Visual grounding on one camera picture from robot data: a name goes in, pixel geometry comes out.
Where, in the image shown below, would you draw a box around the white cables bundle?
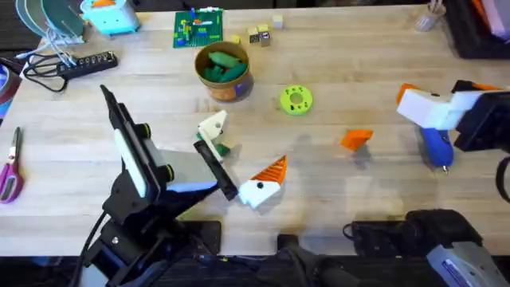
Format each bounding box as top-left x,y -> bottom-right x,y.
14,26 -> 85,68

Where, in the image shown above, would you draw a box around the green vegetable toy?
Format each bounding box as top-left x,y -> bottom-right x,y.
195,132 -> 232,158

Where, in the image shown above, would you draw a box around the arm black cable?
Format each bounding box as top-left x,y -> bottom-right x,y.
495,155 -> 510,205
69,210 -> 109,287

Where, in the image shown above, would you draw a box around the blue electric screwdriver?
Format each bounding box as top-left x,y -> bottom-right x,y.
415,124 -> 455,174

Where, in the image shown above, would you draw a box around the clear plastic cup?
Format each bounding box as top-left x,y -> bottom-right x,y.
414,0 -> 448,33

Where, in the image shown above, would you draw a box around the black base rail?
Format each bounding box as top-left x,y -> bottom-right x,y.
0,233 -> 510,287

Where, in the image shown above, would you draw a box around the green disc with holes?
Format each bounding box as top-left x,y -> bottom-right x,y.
279,85 -> 314,117

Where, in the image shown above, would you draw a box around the black power cable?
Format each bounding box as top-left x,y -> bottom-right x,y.
22,54 -> 69,94

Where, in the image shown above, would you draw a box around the green board with blocks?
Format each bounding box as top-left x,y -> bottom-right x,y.
171,7 -> 225,49

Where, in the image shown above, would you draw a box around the black power strip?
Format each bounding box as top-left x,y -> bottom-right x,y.
56,50 -> 120,80

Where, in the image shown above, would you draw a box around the tape roll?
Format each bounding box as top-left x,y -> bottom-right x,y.
0,62 -> 23,125

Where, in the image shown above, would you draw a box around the black storage box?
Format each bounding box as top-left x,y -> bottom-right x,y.
443,0 -> 510,61

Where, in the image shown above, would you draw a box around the orange ribbed wedge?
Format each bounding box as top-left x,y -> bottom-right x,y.
339,129 -> 375,152

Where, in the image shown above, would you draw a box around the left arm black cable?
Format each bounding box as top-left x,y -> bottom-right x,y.
69,210 -> 109,287

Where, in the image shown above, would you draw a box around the teal toy box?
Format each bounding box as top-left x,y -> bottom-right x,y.
79,0 -> 142,37

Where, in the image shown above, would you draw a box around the tub with green toys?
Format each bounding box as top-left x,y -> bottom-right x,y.
194,41 -> 255,103

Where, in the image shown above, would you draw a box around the grey green round discs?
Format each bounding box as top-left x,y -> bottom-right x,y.
14,0 -> 85,40

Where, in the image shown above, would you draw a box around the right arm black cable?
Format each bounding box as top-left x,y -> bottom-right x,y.
495,155 -> 510,205

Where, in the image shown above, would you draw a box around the purple handled scissors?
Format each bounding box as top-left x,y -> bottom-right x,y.
0,126 -> 26,206

